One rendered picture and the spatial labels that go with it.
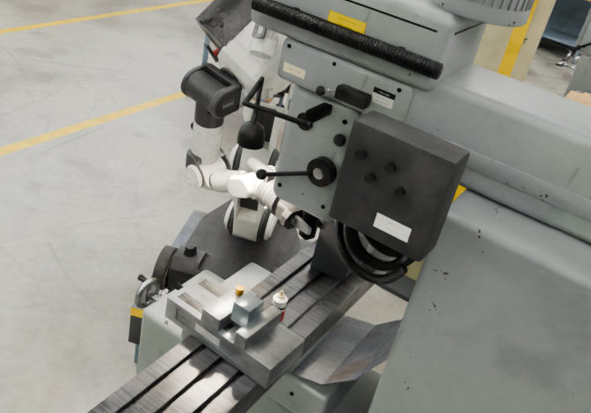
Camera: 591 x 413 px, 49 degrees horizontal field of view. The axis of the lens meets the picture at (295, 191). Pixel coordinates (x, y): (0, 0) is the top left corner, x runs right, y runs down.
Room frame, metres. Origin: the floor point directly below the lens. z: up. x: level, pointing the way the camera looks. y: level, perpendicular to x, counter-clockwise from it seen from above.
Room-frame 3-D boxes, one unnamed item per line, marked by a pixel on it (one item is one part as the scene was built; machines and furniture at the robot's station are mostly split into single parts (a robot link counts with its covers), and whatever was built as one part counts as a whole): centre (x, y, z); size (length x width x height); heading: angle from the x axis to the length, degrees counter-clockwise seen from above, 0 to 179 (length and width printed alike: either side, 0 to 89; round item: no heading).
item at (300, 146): (1.48, -0.06, 1.47); 0.21 x 0.19 x 0.32; 153
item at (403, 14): (1.48, -0.07, 1.81); 0.47 x 0.26 x 0.16; 63
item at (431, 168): (1.05, -0.17, 1.62); 0.20 x 0.09 x 0.21; 63
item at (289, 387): (1.48, -0.06, 0.81); 0.50 x 0.35 x 0.12; 63
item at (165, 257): (2.06, 0.44, 0.50); 0.20 x 0.05 x 0.20; 176
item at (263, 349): (1.28, 0.08, 1.01); 0.35 x 0.15 x 0.11; 61
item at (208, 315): (1.30, 0.10, 1.04); 0.15 x 0.06 x 0.04; 151
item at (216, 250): (2.28, 0.16, 0.59); 0.64 x 0.52 x 0.33; 176
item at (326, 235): (1.76, -0.19, 1.05); 0.22 x 0.12 x 0.20; 162
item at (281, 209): (1.54, 0.01, 1.23); 0.13 x 0.12 x 0.10; 138
